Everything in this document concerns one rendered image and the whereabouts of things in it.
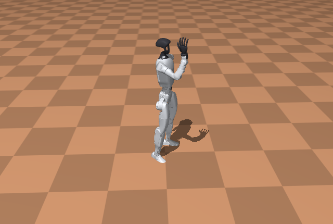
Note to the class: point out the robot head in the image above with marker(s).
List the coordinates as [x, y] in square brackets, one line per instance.
[163, 43]

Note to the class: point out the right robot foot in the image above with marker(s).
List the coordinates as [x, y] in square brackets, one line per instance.
[159, 158]

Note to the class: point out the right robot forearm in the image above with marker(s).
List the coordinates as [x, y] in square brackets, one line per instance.
[181, 68]

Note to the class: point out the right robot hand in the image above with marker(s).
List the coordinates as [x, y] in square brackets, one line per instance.
[183, 47]

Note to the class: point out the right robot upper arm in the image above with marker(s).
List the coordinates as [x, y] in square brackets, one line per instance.
[163, 69]

